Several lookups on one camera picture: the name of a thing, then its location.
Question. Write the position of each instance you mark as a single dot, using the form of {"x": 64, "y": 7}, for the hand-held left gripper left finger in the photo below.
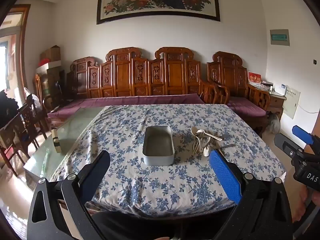
{"x": 97, "y": 165}

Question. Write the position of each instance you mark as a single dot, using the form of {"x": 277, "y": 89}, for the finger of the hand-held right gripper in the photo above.
{"x": 302, "y": 133}
{"x": 285, "y": 142}

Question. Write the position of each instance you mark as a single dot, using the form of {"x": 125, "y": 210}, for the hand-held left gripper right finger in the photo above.
{"x": 225, "y": 175}

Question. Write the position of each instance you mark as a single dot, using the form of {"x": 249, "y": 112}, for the pile of mixed cutlery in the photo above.
{"x": 205, "y": 140}

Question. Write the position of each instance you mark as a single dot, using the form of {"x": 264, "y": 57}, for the grey metal tray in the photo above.
{"x": 158, "y": 146}

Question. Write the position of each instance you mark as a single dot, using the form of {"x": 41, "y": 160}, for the person's right hand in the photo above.
{"x": 301, "y": 205}

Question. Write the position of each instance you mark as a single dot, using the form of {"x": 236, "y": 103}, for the grey fluffy bundle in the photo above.
{"x": 273, "y": 123}

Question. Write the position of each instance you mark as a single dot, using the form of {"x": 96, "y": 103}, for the blue floral tablecloth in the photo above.
{"x": 130, "y": 180}

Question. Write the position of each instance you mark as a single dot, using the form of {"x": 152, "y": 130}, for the small wooden side table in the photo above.
{"x": 275, "y": 103}

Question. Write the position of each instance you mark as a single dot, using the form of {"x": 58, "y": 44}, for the small wooden block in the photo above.
{"x": 57, "y": 141}

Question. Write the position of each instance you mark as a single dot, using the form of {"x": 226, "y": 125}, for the white and blue box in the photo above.
{"x": 280, "y": 89}

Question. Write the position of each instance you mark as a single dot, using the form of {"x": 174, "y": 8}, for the short purple seat cushion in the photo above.
{"x": 245, "y": 105}

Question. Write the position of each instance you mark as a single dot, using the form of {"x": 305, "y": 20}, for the stack of white papers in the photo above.
{"x": 266, "y": 86}

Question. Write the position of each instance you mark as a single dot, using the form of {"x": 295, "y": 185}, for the long purple seat cushion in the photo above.
{"x": 125, "y": 100}

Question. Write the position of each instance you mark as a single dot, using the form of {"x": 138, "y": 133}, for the red greeting card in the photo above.
{"x": 254, "y": 78}

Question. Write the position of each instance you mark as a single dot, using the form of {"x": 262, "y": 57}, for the dark wooden chair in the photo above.
{"x": 15, "y": 140}
{"x": 31, "y": 120}

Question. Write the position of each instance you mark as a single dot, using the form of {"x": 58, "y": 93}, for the carved wooden armchair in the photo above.
{"x": 230, "y": 75}

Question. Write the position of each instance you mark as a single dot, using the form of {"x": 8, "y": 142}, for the white plastic bag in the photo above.
{"x": 33, "y": 100}

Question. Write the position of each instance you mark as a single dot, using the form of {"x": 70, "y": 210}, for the dark wooden cabinet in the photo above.
{"x": 55, "y": 82}

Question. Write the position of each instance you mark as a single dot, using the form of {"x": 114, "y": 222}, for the carved wooden sofa bench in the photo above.
{"x": 125, "y": 75}

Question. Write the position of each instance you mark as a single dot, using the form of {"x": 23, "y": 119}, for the white cardboard box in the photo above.
{"x": 48, "y": 67}

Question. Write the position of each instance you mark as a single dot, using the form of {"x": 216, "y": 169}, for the brown cardboard box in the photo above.
{"x": 51, "y": 53}

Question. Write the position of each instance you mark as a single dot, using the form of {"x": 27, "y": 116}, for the framed flower painting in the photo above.
{"x": 160, "y": 0}

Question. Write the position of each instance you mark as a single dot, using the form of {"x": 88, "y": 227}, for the white wall board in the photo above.
{"x": 291, "y": 102}

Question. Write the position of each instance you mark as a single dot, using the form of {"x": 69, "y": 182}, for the wall electrical panel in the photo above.
{"x": 279, "y": 37}

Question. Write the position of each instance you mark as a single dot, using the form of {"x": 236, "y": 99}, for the wooden door frame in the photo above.
{"x": 23, "y": 50}

